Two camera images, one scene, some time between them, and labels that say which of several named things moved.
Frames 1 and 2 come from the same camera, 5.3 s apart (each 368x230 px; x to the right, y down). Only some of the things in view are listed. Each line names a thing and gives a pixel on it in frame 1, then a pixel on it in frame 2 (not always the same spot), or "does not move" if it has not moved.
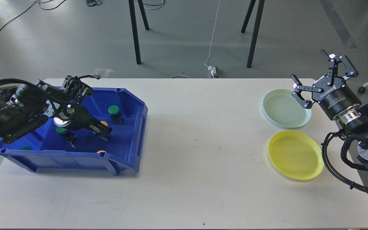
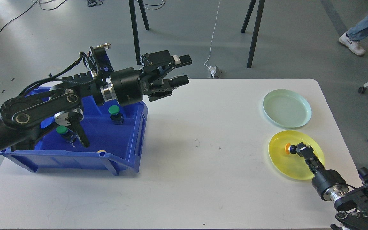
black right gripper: [331, 92] to [328, 183]
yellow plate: [298, 154] does not move
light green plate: [282, 108] does not move
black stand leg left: [135, 37] does not move
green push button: [117, 117] does not move
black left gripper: [81, 119] to [128, 86]
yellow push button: [104, 123] to [289, 149]
